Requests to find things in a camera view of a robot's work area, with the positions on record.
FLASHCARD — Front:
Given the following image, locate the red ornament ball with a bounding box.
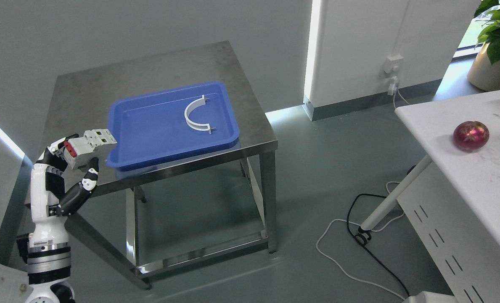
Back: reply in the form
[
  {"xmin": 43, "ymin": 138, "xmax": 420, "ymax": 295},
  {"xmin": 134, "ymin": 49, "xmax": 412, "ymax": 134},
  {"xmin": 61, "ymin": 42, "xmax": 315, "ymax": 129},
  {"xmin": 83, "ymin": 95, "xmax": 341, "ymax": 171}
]
[{"xmin": 453, "ymin": 121, "xmax": 490, "ymax": 152}]

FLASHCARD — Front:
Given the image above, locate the white curved bracket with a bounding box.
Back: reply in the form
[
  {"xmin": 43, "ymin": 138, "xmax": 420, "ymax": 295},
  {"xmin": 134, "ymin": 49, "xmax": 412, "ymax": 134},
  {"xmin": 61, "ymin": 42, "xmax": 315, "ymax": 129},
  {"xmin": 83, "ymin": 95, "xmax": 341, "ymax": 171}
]
[{"xmin": 184, "ymin": 94, "xmax": 215, "ymax": 135}]

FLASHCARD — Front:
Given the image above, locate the white circuit breaker red switch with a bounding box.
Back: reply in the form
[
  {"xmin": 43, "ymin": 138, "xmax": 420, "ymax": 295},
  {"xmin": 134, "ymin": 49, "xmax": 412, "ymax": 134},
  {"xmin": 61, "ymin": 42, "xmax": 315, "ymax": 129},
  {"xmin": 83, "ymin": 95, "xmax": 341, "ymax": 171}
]
[{"xmin": 63, "ymin": 129, "xmax": 117, "ymax": 169}]

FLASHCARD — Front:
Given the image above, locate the white wall socket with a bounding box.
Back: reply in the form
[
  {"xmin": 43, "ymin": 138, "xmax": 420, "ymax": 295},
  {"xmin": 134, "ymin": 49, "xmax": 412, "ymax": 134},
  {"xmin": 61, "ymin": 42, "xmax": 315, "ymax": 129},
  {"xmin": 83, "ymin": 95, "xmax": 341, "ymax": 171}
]
[{"xmin": 383, "ymin": 54, "xmax": 404, "ymax": 74}]

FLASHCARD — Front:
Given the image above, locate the potted green plant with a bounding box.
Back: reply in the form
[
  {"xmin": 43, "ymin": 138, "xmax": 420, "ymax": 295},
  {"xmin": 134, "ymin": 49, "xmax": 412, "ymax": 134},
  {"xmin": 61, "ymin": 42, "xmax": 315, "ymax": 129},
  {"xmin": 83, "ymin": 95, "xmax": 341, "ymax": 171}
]
[{"xmin": 467, "ymin": 0, "xmax": 500, "ymax": 92}]

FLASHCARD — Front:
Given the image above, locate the white desk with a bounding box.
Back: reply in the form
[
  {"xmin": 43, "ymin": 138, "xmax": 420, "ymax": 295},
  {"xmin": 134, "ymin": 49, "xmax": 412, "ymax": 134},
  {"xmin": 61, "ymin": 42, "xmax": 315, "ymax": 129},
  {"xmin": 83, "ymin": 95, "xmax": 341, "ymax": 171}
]
[{"xmin": 361, "ymin": 90, "xmax": 500, "ymax": 248}]

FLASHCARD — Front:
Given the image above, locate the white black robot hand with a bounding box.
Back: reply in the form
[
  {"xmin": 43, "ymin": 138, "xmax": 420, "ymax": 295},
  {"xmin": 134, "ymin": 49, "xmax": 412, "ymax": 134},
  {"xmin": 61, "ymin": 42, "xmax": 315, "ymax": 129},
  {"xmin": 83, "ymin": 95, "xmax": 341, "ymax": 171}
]
[{"xmin": 27, "ymin": 134, "xmax": 99, "ymax": 253}]

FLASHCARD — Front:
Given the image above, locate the stainless steel table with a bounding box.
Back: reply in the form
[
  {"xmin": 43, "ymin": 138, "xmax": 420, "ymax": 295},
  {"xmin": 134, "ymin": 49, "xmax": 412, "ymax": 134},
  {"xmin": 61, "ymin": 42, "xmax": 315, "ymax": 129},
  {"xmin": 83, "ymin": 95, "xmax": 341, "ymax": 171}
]
[{"xmin": 0, "ymin": 41, "xmax": 279, "ymax": 291}]

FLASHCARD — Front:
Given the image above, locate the blue plastic tray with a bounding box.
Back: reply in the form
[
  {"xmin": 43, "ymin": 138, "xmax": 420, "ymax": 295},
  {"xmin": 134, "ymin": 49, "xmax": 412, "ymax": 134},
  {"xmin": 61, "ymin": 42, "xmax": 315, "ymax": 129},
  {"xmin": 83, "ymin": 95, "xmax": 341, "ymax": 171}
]
[{"xmin": 107, "ymin": 81, "xmax": 240, "ymax": 171}]

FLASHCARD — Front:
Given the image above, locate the white cable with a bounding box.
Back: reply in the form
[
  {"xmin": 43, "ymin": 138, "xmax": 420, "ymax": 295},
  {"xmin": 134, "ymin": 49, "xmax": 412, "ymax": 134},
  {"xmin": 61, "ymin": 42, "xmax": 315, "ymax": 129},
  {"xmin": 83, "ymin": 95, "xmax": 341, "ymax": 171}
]
[{"xmin": 316, "ymin": 90, "xmax": 410, "ymax": 301}]

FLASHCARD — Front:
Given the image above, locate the black cable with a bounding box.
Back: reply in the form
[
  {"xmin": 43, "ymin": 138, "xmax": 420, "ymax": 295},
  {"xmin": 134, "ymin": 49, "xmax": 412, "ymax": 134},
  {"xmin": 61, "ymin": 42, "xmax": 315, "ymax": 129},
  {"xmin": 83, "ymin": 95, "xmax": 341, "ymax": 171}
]
[{"xmin": 347, "ymin": 166, "xmax": 416, "ymax": 298}]

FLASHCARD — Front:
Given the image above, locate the white power plug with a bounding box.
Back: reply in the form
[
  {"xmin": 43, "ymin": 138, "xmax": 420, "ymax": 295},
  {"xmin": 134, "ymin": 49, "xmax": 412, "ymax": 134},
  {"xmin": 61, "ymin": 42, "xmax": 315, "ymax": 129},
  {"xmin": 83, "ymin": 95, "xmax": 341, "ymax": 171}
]
[{"xmin": 387, "ymin": 75, "xmax": 399, "ymax": 96}]

